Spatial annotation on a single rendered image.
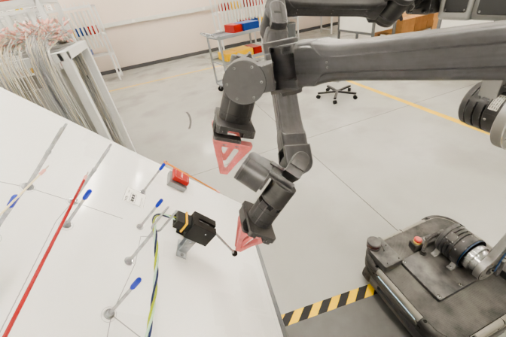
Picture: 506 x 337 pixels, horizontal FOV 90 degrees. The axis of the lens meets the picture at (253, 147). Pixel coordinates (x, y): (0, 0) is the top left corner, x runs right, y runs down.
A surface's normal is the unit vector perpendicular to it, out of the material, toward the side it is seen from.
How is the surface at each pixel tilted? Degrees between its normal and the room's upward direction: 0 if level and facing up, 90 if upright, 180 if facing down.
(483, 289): 0
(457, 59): 87
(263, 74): 82
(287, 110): 44
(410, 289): 0
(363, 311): 0
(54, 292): 49
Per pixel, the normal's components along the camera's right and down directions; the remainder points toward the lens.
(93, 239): 0.63, -0.74
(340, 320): -0.14, -0.84
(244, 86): 0.01, 0.40
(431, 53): -0.73, 0.40
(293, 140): 0.09, -0.28
